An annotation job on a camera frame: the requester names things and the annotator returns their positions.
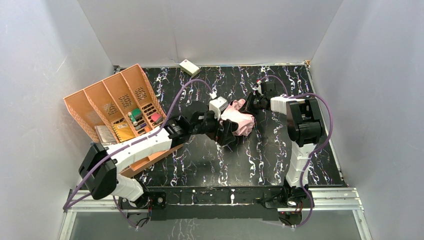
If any white small box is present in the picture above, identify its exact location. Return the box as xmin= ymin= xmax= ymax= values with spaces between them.
xmin=179 ymin=59 xmax=200 ymax=77

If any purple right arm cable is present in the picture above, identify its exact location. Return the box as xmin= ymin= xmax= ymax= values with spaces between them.
xmin=256 ymin=75 xmax=334 ymax=229

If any white paper pad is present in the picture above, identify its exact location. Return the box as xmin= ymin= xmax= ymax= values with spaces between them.
xmin=94 ymin=125 xmax=117 ymax=145

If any yellow notebook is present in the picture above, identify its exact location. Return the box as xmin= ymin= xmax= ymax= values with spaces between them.
xmin=112 ymin=121 xmax=136 ymax=143

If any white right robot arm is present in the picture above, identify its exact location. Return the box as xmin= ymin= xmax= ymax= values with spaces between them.
xmin=240 ymin=80 xmax=325 ymax=188

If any aluminium frame rail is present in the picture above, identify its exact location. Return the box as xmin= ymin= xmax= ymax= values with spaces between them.
xmin=58 ymin=186 xmax=372 ymax=240

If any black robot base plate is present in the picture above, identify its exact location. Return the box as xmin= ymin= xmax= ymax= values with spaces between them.
xmin=117 ymin=186 xmax=314 ymax=224

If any pink eraser block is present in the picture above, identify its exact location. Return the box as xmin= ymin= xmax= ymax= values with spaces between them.
xmin=150 ymin=112 xmax=163 ymax=125

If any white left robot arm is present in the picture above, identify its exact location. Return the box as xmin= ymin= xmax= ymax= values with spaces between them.
xmin=78 ymin=110 xmax=239 ymax=202

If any black and pink folding umbrella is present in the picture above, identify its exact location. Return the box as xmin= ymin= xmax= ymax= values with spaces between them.
xmin=220 ymin=99 xmax=255 ymax=136

